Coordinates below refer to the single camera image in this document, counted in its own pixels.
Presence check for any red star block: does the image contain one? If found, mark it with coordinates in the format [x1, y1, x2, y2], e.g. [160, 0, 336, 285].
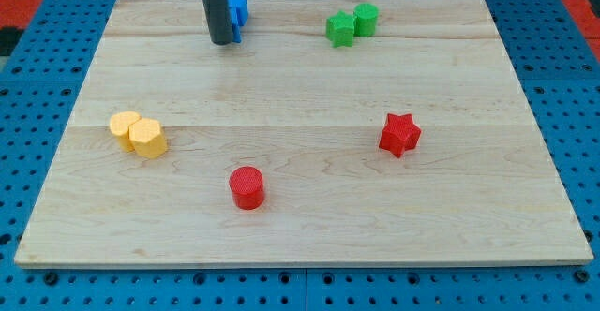
[379, 113, 422, 158]

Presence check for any green star block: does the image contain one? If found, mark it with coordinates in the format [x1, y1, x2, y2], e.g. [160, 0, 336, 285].
[325, 10, 355, 48]

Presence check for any light wooden board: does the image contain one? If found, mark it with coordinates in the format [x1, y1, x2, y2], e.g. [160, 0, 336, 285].
[14, 0, 593, 269]

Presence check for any red cylinder block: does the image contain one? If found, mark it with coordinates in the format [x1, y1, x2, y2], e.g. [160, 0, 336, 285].
[229, 166, 264, 210]

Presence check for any blue block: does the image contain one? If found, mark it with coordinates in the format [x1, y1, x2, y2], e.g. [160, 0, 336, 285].
[228, 0, 249, 43]

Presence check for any green cylinder block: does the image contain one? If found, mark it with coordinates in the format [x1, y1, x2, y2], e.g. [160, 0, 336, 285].
[353, 3, 379, 37]

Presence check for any yellow hexagon block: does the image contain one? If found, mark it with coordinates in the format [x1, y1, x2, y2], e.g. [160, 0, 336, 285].
[129, 118, 168, 158]

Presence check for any dark grey cylindrical pointer rod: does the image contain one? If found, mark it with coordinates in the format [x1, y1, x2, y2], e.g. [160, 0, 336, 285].
[202, 0, 233, 45]

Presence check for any yellow cylinder block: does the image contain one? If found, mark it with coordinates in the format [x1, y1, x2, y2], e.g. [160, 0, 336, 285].
[109, 111, 142, 152]

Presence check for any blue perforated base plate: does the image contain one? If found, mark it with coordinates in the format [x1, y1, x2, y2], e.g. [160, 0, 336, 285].
[1, 0, 599, 310]

